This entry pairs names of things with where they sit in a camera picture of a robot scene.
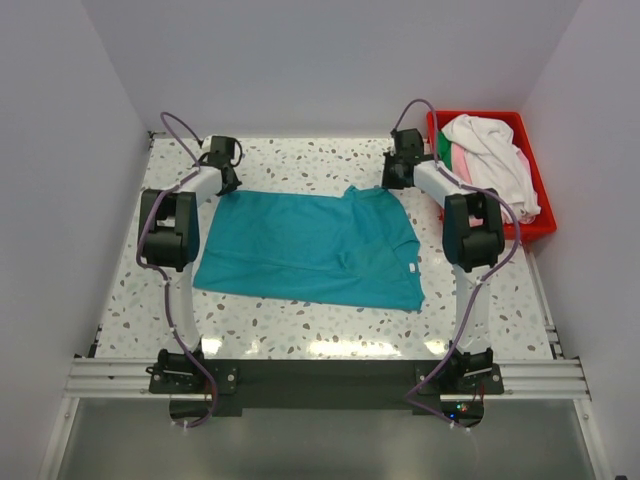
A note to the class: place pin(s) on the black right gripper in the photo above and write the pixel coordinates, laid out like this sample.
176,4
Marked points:
387,181

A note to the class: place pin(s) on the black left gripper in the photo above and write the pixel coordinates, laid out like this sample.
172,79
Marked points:
232,187

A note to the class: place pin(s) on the teal t shirt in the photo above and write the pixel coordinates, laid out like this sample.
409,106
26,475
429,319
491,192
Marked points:
358,249

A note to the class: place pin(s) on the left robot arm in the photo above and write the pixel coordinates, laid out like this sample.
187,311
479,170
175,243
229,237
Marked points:
168,243

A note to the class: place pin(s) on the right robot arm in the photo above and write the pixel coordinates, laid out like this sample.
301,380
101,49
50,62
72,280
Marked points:
472,241

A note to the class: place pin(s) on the green t shirt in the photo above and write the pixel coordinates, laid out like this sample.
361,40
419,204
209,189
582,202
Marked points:
446,150

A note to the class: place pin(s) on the pink t shirt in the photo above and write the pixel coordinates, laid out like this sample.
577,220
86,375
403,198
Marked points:
459,163

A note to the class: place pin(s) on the white t shirt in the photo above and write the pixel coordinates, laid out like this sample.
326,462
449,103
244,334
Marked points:
495,162

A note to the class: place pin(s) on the red plastic bin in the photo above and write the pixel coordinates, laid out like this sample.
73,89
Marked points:
544,224

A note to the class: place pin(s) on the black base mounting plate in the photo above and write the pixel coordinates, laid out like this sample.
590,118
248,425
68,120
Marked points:
228,388

